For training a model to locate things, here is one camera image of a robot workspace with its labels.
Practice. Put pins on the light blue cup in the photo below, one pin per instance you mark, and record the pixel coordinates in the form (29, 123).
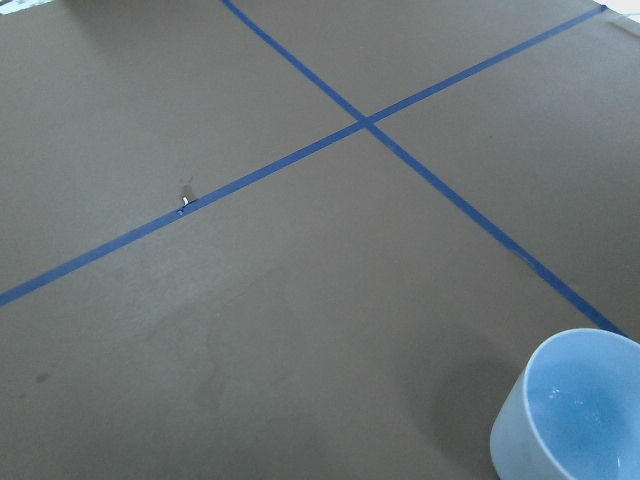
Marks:
(573, 412)

